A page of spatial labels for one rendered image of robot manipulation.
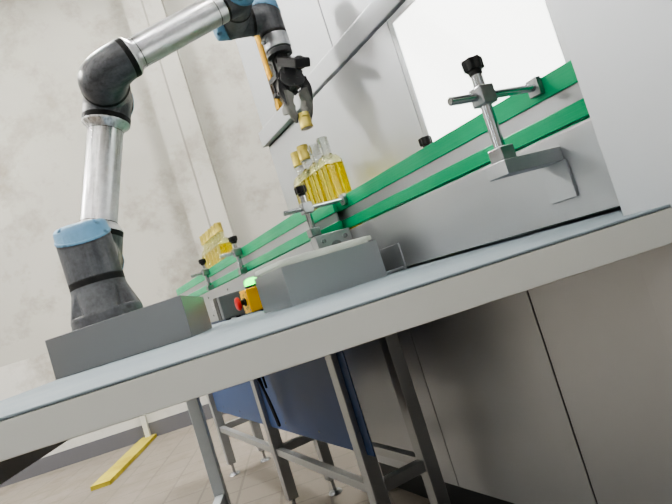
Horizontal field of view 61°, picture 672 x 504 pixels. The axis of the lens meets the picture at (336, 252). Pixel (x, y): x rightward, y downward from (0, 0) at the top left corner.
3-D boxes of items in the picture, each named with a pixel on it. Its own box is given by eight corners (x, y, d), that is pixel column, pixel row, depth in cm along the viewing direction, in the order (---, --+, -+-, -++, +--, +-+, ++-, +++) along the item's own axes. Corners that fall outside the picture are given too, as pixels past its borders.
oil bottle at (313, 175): (354, 232, 155) (330, 157, 156) (336, 237, 153) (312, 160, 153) (344, 236, 160) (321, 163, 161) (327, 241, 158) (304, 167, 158)
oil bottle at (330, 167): (364, 227, 150) (340, 149, 151) (346, 232, 148) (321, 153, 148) (355, 231, 155) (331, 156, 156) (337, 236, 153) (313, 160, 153)
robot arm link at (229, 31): (211, -1, 150) (251, -8, 153) (209, 22, 160) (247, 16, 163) (220, 27, 149) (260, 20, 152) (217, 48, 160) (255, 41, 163)
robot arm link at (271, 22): (245, 9, 163) (273, 5, 166) (256, 46, 163) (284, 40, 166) (248, -6, 156) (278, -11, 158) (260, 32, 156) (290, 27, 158)
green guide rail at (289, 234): (318, 236, 140) (308, 205, 140) (314, 237, 139) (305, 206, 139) (182, 304, 295) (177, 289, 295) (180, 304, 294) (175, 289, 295)
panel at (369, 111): (589, 72, 98) (526, -114, 99) (577, 74, 96) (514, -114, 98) (351, 204, 177) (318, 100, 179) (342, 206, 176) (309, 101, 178)
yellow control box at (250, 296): (274, 306, 170) (267, 282, 170) (251, 314, 167) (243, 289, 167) (266, 308, 176) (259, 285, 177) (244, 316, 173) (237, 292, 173)
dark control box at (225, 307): (247, 313, 194) (240, 290, 195) (225, 321, 191) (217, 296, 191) (240, 315, 202) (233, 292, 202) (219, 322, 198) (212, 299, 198)
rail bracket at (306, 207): (356, 224, 139) (340, 175, 140) (294, 241, 132) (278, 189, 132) (350, 227, 142) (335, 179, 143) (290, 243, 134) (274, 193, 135)
